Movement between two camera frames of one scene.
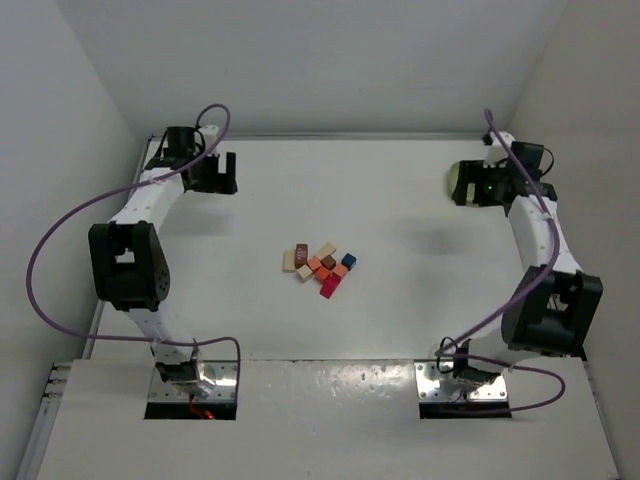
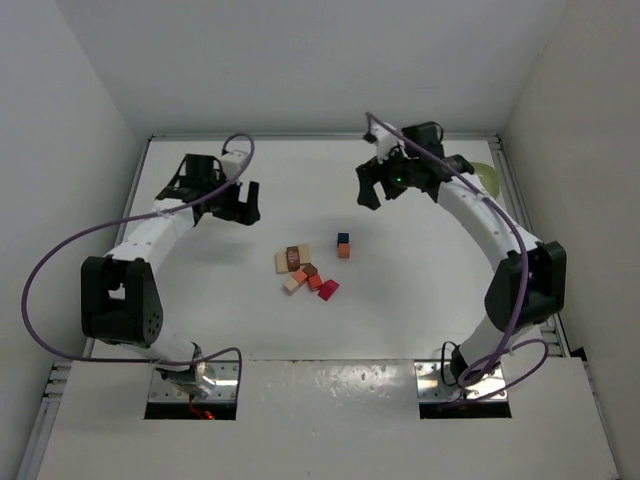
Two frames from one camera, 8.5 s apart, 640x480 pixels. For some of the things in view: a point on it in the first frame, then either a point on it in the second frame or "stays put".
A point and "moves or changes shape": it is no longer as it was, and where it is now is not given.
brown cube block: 328,261 to 310,270
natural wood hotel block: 289,261 moves or changes shape
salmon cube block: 314,263 to 299,275
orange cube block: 340,271 to 344,250
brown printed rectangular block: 301,251 moves or changes shape
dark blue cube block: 349,261 to 343,238
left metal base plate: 223,373 stays put
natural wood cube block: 304,271 to 290,285
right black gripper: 462,183 to 378,174
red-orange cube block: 322,273 to 314,281
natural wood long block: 326,250 to 305,253
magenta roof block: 330,284 moves or changes shape
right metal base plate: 436,381 stays put
